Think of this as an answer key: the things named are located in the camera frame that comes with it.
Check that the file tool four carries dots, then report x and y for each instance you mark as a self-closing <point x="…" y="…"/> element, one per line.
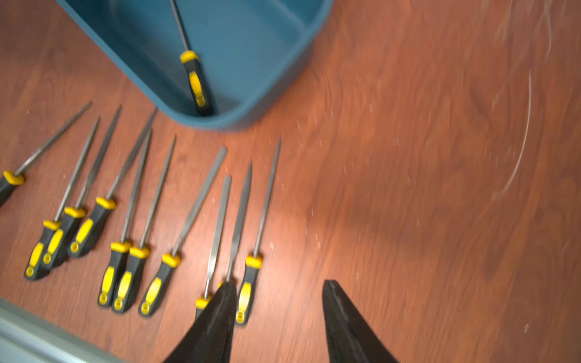
<point x="92" y="228"/>

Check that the teal plastic storage bin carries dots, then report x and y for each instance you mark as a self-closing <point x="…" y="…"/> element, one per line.
<point x="250" y="51"/>

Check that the file tool seven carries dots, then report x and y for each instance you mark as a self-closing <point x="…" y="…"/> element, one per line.
<point x="156" y="292"/>

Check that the file tool two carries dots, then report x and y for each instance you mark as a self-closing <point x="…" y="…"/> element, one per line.
<point x="52" y="233"/>

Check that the file tool six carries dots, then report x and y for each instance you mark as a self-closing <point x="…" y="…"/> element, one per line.
<point x="128" y="288"/>

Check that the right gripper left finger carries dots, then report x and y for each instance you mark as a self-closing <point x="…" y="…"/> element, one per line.
<point x="210" y="338"/>

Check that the file tool three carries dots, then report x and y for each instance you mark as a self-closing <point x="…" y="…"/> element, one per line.
<point x="56" y="252"/>

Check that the file tool ten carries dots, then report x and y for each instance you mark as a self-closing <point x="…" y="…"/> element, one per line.
<point x="254" y="262"/>

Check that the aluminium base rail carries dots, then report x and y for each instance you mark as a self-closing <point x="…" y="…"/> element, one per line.
<point x="27" y="338"/>

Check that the file tool five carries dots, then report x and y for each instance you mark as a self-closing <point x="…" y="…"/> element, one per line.
<point x="120" y="249"/>

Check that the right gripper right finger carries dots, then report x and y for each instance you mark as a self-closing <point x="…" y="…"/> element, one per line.
<point x="349" y="337"/>

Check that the file tool nine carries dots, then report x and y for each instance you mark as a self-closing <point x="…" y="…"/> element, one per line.
<point x="239" y="224"/>

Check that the file tool one leftmost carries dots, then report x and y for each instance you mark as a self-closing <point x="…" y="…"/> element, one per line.
<point x="11" y="180"/>

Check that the file tool eleven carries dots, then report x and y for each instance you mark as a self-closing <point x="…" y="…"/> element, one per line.
<point x="197" y="82"/>

